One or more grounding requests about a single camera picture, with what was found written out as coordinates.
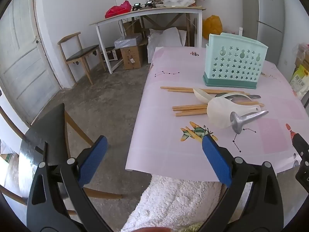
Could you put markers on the silver metal kitchen tool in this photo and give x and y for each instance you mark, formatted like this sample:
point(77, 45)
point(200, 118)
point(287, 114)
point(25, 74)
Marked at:
point(248, 118)

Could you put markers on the black device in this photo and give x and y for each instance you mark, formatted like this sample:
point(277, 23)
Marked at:
point(148, 4)
point(136, 6)

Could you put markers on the yellow plastic bag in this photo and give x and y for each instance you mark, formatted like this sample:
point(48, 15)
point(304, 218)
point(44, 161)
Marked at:
point(212, 26)

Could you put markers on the white panel door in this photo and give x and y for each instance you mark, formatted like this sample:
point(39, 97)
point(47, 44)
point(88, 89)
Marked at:
point(21, 65)

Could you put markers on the teal star-hole utensil holder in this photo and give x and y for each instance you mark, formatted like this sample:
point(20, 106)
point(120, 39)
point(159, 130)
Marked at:
point(235, 62)

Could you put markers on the metal spoon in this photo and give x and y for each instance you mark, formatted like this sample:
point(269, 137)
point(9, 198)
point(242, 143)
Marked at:
point(251, 96)

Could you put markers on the white sack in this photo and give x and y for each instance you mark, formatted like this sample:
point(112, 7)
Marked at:
point(164, 43)

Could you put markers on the white fluffy blanket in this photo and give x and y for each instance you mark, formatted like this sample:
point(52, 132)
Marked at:
point(173, 203)

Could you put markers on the white plastic bag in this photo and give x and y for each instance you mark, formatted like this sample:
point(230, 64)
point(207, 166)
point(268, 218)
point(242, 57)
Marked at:
point(178, 2)

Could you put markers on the large white plastic spoon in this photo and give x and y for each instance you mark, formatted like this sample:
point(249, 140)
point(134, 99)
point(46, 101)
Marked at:
point(219, 113)

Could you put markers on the grey refrigerator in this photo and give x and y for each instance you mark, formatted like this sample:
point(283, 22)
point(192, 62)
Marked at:
point(270, 17)

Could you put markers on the yellow white rice bag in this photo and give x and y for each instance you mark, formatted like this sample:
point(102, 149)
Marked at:
point(300, 82)

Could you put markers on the small white plastic spoon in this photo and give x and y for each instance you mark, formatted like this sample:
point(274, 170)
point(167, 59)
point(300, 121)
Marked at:
point(200, 94)

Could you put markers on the black seat wooden chair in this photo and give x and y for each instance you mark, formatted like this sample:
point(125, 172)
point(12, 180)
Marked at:
point(48, 125)
point(82, 52)

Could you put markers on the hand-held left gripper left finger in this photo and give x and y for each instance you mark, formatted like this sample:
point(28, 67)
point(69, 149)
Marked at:
point(96, 159)

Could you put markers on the tall cardboard box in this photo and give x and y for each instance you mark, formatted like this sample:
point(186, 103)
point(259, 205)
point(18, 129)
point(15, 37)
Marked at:
point(131, 29)

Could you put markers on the brown cardboard box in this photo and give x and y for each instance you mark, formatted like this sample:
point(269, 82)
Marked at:
point(131, 58)

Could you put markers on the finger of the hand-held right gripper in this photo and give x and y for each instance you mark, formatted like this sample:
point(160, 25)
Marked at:
point(300, 143)

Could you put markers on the red plastic bag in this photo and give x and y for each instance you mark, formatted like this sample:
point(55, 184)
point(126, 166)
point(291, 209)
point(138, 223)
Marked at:
point(117, 10)

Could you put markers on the open cardboard box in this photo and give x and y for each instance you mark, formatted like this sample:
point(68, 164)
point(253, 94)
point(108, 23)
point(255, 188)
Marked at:
point(303, 56)

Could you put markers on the small brown oven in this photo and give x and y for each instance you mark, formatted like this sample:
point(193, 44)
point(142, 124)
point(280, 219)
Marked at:
point(111, 54)

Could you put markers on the clear wrapped package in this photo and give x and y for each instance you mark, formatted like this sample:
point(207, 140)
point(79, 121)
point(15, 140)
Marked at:
point(128, 41)

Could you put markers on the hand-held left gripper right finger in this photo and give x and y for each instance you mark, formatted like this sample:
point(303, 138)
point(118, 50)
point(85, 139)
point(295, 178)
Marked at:
point(217, 159)

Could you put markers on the white frame wooden desk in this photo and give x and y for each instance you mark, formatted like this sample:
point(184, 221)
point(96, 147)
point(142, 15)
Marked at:
point(154, 11)

